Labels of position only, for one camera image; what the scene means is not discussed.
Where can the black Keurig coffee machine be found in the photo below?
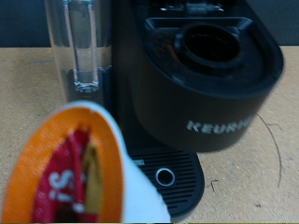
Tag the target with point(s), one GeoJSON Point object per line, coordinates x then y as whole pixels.
{"type": "Point", "coordinates": [193, 102]}

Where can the orange red coffee pod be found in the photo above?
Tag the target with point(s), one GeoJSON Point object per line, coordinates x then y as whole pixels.
{"type": "Point", "coordinates": [62, 168]}

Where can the clear water reservoir black lid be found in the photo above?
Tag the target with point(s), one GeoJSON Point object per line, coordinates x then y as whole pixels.
{"type": "Point", "coordinates": [81, 46]}

